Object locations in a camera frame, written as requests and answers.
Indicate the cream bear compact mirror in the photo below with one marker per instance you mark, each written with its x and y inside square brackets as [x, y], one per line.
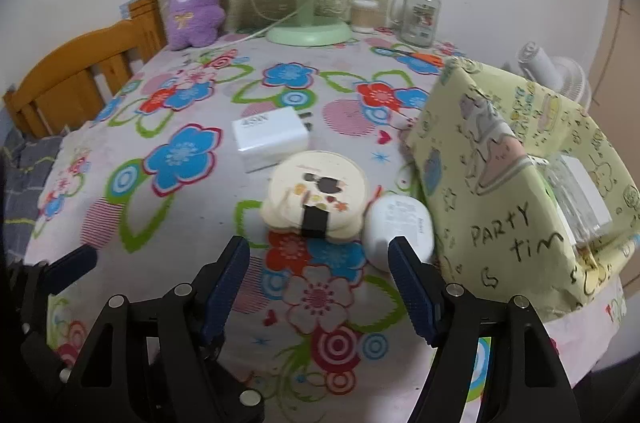
[317, 194]

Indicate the yellow cartoon paper box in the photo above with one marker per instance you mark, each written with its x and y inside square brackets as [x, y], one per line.
[479, 143]

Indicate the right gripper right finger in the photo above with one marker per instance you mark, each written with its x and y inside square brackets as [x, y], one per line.
[525, 379]

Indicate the beige door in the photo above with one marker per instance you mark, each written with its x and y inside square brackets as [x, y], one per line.
[614, 79]

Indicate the white floor fan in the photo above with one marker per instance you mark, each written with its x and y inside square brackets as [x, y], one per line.
[560, 74]

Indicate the cotton swab container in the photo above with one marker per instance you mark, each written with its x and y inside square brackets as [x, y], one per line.
[364, 16]

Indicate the purple plush bunny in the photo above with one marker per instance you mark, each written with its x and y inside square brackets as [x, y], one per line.
[193, 23]

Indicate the grey plaid pillow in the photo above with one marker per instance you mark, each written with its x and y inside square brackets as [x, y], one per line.
[26, 164]

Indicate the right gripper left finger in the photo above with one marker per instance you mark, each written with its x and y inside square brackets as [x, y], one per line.
[157, 360]

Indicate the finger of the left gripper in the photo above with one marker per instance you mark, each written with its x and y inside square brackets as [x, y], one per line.
[65, 271]

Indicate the glass mason jar mug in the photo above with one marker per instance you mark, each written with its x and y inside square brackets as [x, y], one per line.
[415, 20]

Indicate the white 45W charger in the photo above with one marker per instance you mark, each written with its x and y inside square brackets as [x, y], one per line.
[268, 138]

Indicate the white earbuds case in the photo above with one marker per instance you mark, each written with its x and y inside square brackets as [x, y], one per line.
[394, 216]

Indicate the floral tablecloth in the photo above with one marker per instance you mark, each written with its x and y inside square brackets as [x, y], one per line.
[155, 183]

